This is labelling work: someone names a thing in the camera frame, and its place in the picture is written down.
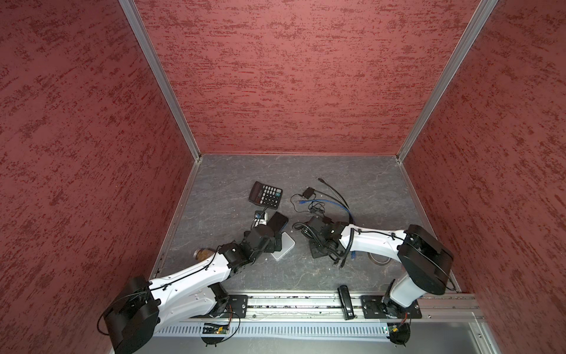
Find white network switch box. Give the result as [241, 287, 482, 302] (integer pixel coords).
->
[272, 232, 296, 261]

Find blue ethernet cable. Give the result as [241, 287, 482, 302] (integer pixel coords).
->
[298, 198, 355, 224]

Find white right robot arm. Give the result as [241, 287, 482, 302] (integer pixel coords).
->
[293, 217, 454, 312]

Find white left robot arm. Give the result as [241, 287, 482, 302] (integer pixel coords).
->
[100, 223, 284, 353]

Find black smartphone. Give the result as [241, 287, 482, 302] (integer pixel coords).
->
[267, 212, 289, 234]

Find black desk calculator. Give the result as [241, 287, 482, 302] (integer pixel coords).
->
[249, 181, 282, 209]

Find black power adapter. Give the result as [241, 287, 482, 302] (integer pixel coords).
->
[302, 187, 315, 200]

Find black stapler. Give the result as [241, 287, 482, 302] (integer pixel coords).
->
[338, 285, 356, 321]

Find brown tape roll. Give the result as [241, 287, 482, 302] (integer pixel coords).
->
[193, 248, 216, 263]

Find black cable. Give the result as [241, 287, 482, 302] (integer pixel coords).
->
[317, 178, 355, 222]

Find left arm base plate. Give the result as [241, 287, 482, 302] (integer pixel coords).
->
[215, 295, 249, 319]

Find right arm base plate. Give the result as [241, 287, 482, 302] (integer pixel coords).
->
[360, 295, 422, 319]

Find white slotted cable duct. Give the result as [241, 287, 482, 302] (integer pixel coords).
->
[156, 322, 389, 341]

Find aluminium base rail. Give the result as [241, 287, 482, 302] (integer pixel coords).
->
[194, 291, 483, 323]

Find aluminium right corner post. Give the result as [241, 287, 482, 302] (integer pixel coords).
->
[396, 0, 498, 165]

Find aluminium corner post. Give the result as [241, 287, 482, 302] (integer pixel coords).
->
[119, 0, 202, 164]
[396, 0, 498, 165]

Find aluminium left corner post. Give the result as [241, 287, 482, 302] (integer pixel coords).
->
[119, 0, 202, 164]

